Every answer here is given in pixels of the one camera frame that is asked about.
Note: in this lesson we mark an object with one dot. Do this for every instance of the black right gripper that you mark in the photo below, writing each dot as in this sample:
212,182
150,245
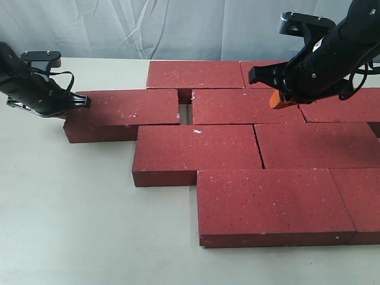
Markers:
325,70

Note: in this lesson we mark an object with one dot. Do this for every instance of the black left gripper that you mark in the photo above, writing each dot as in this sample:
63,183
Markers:
33,93

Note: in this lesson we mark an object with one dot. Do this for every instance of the red brick with silver chip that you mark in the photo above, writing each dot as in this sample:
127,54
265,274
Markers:
116,115

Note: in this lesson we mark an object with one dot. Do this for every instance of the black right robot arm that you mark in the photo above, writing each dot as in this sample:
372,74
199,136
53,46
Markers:
332,55

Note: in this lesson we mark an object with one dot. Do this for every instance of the red brick under leaning one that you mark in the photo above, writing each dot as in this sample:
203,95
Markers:
317,145

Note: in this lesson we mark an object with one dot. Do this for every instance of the pale blue backdrop cloth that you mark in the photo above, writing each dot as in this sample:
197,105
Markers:
170,30

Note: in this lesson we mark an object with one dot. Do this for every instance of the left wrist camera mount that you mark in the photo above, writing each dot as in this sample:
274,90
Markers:
42,60

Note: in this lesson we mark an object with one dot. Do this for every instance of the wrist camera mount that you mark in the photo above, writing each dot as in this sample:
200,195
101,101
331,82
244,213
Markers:
42,60
310,27

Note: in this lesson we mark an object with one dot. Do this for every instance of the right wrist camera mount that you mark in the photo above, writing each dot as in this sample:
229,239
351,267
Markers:
310,27

